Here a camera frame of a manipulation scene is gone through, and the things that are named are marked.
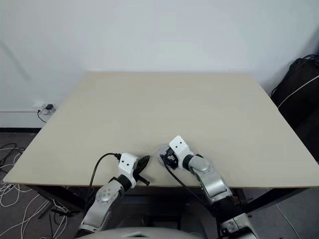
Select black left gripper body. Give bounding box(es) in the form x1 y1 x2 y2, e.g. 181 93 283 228
134 161 143 180

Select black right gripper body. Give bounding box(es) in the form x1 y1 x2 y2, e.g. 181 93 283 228
166 147 179 170

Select silver hinged motor lid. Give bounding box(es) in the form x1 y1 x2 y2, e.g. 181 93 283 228
157 143 172 158

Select grey rounded robot torso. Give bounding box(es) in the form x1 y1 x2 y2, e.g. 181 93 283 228
82 225 221 239

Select black bag with white stripe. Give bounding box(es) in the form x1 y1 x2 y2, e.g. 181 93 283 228
271 55 319 162

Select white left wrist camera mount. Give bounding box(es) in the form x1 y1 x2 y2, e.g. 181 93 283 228
117 152 140 189

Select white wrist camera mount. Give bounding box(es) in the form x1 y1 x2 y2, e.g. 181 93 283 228
117 152 140 189
168 135 194 170

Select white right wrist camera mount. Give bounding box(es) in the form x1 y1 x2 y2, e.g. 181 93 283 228
168 135 194 170

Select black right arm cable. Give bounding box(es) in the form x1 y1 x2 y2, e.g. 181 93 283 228
165 165 215 212

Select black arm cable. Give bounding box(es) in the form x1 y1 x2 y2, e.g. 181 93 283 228
165 165 215 212
86 152 123 212

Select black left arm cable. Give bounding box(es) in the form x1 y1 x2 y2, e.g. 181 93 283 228
86 152 123 212

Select black table leg frame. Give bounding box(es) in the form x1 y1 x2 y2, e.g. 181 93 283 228
239 187 314 215
31 185 84 215

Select black plug with cable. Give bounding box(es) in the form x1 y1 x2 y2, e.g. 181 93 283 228
37 104 53 123

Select white wall power socket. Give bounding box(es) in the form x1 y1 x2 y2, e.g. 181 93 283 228
32 99 58 115

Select white floor cables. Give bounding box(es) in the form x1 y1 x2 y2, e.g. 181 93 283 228
0 143 68 239

